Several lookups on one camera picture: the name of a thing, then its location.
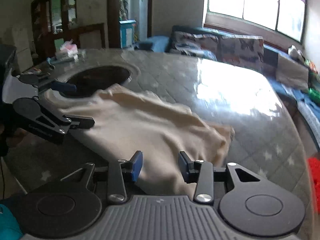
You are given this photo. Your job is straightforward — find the pink tissue box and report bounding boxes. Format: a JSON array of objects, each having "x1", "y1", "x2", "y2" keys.
[{"x1": 59, "y1": 40, "x2": 78, "y2": 57}]

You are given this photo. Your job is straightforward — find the light blue small cabinet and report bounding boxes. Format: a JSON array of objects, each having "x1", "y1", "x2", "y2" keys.
[{"x1": 119, "y1": 20, "x2": 136, "y2": 48}]

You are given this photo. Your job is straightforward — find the flat white box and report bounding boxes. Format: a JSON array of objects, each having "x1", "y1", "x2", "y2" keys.
[{"x1": 52, "y1": 53, "x2": 78, "y2": 62}]

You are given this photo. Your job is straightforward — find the colourful plush toy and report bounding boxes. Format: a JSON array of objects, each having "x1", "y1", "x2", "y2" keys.
[{"x1": 304, "y1": 60, "x2": 318, "y2": 74}]

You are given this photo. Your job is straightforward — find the grey quilted star table cover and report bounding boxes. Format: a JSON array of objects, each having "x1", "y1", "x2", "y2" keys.
[{"x1": 5, "y1": 49, "x2": 316, "y2": 239}]

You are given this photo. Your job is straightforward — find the dark wooden chair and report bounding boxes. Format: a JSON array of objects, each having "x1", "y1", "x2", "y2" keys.
[{"x1": 71, "y1": 23, "x2": 106, "y2": 49}]

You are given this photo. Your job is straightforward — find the dark wooden door frame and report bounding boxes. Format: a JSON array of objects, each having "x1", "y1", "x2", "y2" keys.
[{"x1": 106, "y1": 0, "x2": 152, "y2": 48}]

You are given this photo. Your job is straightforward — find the panda plush toy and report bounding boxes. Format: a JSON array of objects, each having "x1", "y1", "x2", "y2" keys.
[{"x1": 288, "y1": 45, "x2": 305, "y2": 62}]

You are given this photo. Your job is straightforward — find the window with green frame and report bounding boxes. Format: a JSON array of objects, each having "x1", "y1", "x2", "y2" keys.
[{"x1": 208, "y1": 0, "x2": 307, "y2": 42}]

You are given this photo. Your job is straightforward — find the flat butterfly pillow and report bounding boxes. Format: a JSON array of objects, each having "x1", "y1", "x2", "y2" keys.
[{"x1": 169, "y1": 31, "x2": 219, "y2": 61}]

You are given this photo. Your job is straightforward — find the upright butterfly pillow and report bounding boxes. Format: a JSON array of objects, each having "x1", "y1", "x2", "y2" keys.
[{"x1": 219, "y1": 35, "x2": 264, "y2": 73}]

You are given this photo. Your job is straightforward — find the dark wooden display cabinet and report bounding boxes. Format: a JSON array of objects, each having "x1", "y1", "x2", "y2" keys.
[{"x1": 31, "y1": 0, "x2": 76, "y2": 60}]

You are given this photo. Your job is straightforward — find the cream sweatshirt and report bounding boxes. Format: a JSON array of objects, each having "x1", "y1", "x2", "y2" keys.
[{"x1": 44, "y1": 85, "x2": 234, "y2": 196}]

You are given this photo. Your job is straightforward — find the grey plain cushion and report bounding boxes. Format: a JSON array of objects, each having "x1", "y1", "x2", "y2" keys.
[{"x1": 276, "y1": 55, "x2": 309, "y2": 92}]

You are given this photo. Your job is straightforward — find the red plastic stool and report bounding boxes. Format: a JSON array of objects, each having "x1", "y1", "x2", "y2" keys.
[{"x1": 308, "y1": 157, "x2": 320, "y2": 205}]

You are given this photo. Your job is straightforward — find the blue corner sofa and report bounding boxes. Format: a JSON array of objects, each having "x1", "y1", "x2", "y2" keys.
[{"x1": 134, "y1": 25, "x2": 319, "y2": 143}]

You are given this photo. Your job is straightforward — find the black round induction cooktop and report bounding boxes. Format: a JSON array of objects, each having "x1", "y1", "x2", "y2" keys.
[{"x1": 60, "y1": 66, "x2": 131, "y2": 98}]

